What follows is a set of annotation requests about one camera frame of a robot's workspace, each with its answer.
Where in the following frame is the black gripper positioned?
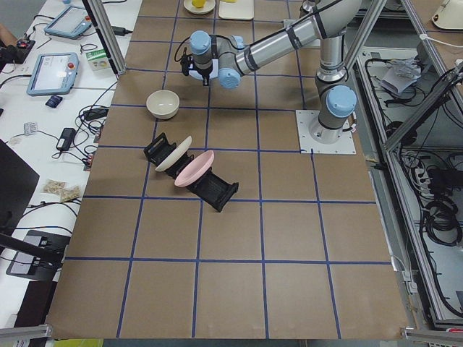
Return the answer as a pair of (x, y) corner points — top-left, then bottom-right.
(180, 54), (217, 86)

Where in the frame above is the cream plate in rack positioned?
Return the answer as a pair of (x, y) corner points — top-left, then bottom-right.
(156, 136), (192, 172)

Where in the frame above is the cream plate with lemon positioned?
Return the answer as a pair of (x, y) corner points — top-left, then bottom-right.
(183, 0), (216, 14)

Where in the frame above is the pink plate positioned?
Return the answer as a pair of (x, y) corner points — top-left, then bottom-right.
(174, 150), (215, 187)

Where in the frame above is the black plate rack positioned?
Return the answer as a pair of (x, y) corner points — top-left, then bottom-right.
(143, 133), (239, 212)

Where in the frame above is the cream bowl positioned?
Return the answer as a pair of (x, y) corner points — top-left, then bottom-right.
(146, 90), (180, 119)

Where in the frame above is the yellow lemon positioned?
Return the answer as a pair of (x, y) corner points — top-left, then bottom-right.
(192, 0), (206, 9)

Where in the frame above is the cream rectangular tray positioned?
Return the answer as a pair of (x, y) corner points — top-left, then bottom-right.
(218, 0), (255, 20)

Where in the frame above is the green white box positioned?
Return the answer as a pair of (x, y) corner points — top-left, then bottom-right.
(85, 49), (110, 72)

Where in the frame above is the blue teach pendant far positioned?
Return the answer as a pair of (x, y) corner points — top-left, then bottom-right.
(44, 6), (92, 39)

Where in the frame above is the blue teach pendant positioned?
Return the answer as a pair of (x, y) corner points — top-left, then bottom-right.
(44, 6), (92, 39)
(26, 52), (80, 96)

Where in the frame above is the black power adapter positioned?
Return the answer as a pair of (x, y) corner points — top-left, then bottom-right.
(56, 127), (77, 152)

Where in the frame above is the blue teach pendant near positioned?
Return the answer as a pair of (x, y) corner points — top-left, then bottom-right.
(26, 52), (80, 96)

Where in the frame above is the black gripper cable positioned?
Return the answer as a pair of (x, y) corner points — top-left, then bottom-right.
(174, 34), (192, 77)

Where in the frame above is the silver aluminium frame post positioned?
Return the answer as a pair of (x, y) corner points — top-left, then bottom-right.
(82, 0), (127, 76)

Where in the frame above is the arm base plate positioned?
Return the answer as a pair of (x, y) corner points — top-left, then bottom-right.
(295, 110), (357, 155)

